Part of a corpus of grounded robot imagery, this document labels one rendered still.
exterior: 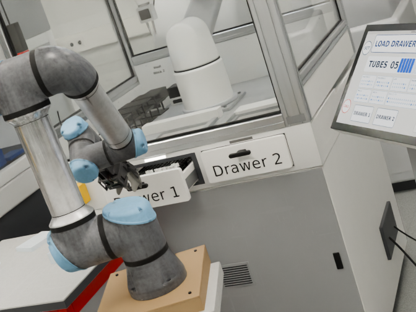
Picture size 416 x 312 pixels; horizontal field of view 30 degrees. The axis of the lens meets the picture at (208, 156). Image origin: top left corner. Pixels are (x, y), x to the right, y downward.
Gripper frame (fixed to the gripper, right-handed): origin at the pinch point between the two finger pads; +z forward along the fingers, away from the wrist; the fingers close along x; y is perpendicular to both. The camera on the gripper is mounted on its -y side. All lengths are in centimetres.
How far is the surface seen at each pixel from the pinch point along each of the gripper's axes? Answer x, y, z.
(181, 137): 12.0, -19.1, 5.2
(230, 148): 28.0, -14.1, 9.7
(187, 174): 12.7, -8.2, 10.9
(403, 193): 45, -100, 182
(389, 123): 85, 10, -16
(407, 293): 57, -11, 120
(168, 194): 8.0, 0.3, 8.0
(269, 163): 39.1, -9.7, 15.9
